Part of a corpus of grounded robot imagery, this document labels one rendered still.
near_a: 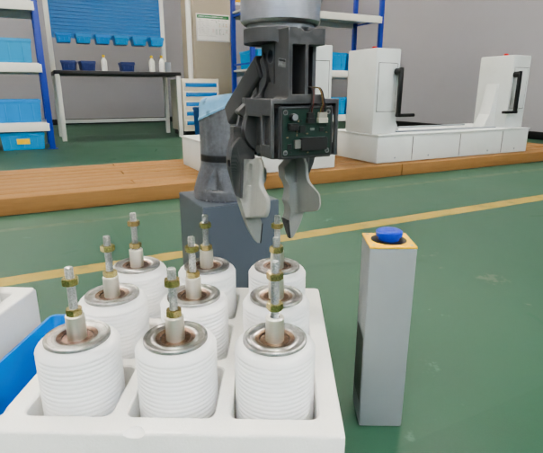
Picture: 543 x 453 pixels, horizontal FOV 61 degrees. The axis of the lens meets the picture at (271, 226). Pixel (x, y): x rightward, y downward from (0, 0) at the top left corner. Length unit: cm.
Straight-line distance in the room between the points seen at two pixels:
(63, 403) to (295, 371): 27
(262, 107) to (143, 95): 852
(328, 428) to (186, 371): 17
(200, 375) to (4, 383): 42
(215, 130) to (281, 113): 60
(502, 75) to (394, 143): 126
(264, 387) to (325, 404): 8
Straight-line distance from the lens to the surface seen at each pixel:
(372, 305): 73
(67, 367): 58
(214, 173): 102
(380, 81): 318
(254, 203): 47
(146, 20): 657
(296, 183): 50
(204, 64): 690
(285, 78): 43
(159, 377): 55
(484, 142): 385
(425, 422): 88
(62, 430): 59
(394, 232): 72
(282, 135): 42
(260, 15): 45
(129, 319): 68
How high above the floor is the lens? 53
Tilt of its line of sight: 16 degrees down
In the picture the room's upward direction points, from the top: straight up
